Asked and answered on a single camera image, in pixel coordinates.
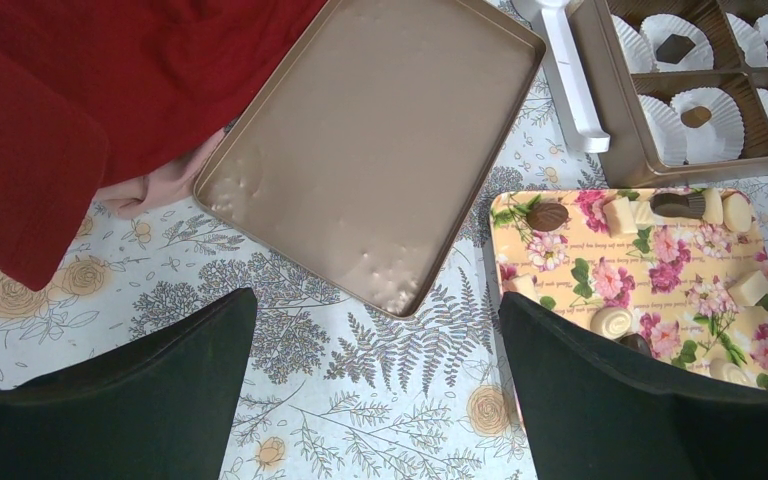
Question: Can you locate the red garment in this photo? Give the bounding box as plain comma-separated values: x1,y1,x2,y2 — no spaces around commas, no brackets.
0,1,322,291

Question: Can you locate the dark square chocolate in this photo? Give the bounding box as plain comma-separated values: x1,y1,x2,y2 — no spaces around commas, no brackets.
655,34,696,65

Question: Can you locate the gold box lid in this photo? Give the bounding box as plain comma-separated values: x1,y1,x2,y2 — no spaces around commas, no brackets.
193,1,546,318

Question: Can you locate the brown leaf chocolate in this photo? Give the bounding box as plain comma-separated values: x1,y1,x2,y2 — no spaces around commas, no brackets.
526,202,569,232

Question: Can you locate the white pole base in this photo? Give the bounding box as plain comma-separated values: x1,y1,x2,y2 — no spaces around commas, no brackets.
512,0,611,154

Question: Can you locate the pink garment on hanger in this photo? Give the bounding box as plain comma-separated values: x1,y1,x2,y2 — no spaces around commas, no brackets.
93,129,225,219

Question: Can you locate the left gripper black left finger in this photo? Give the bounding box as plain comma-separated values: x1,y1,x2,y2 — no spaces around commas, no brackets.
0,288,257,479

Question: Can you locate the floral yellow tray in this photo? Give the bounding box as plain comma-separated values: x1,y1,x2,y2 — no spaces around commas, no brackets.
487,188,768,425

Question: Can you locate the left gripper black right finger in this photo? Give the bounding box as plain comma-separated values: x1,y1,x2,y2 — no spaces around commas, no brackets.
499,292,768,479

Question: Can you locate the gold chocolate box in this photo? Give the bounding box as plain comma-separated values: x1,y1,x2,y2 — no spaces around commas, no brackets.
571,1,768,187

